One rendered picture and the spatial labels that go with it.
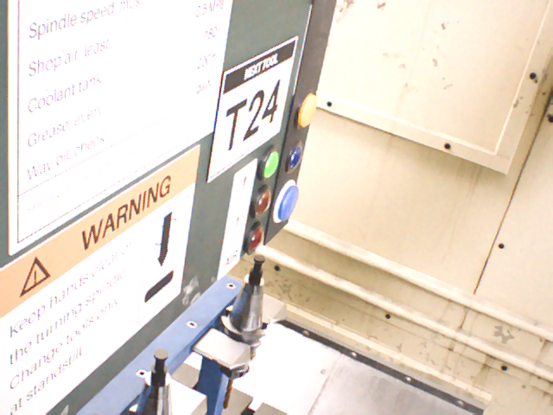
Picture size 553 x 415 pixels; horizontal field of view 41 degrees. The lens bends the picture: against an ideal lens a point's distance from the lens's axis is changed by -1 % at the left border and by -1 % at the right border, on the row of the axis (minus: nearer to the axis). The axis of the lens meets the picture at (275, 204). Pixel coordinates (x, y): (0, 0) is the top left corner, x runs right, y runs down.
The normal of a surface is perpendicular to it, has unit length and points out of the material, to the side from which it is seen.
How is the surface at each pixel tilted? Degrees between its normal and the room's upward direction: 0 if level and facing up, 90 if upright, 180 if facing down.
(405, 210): 90
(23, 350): 90
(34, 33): 90
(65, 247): 90
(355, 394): 24
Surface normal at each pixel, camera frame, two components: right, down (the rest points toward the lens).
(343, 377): -0.02, -0.62
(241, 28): 0.88, 0.36
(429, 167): -0.44, 0.39
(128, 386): 0.18, -0.85
